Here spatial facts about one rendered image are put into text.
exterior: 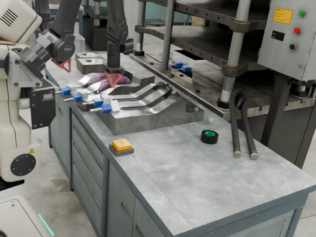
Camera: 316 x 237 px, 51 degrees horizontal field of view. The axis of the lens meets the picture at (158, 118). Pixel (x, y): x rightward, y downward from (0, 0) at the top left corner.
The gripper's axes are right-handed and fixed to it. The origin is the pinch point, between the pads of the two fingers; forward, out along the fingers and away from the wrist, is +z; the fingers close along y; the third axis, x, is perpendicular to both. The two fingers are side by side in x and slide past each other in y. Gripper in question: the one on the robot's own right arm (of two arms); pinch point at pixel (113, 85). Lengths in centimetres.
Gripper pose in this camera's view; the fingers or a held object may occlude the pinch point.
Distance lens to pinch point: 149.3
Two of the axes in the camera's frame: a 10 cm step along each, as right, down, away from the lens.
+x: -8.7, 1.5, -4.7
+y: -4.8, -4.2, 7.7
